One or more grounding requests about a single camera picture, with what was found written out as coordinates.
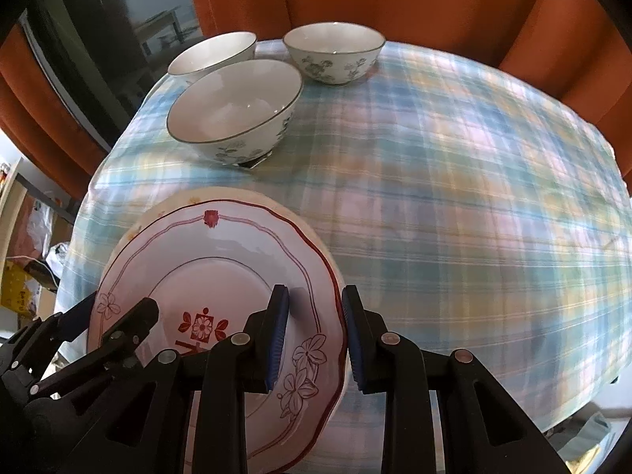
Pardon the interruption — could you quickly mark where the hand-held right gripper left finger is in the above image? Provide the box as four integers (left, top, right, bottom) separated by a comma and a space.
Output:
101, 284, 290, 474

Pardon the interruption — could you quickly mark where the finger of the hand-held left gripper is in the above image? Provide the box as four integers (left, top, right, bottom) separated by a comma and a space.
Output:
0, 292, 98, 371
34, 299, 160, 396

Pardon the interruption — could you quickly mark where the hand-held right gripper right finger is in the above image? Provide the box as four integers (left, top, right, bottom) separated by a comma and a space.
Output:
340, 284, 568, 474

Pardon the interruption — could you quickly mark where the red pattern plate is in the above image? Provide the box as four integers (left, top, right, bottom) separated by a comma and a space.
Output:
88, 201, 349, 472

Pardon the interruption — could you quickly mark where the white blue floral bowl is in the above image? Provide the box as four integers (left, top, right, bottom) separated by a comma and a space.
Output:
283, 22, 387, 87
168, 31, 258, 85
166, 59, 303, 166

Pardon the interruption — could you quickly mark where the yellow box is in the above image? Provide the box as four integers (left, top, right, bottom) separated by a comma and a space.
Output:
0, 261, 41, 313

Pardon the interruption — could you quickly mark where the white plastic bag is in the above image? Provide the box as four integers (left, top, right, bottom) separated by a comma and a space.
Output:
45, 241, 74, 270

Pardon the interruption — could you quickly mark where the clear plastic bag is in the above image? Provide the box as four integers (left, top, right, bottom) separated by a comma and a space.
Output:
12, 197, 55, 260

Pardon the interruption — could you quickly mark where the wooden shelf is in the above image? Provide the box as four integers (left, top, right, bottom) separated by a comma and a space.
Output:
0, 158, 30, 267

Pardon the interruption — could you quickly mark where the plaid tablecloth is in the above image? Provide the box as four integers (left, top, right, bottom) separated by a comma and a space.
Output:
54, 37, 632, 435

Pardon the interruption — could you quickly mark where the grey cloth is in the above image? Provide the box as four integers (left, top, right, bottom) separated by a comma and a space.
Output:
558, 405, 624, 466

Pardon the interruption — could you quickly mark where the wooden bench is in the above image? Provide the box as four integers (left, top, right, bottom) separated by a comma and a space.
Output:
132, 6, 184, 55

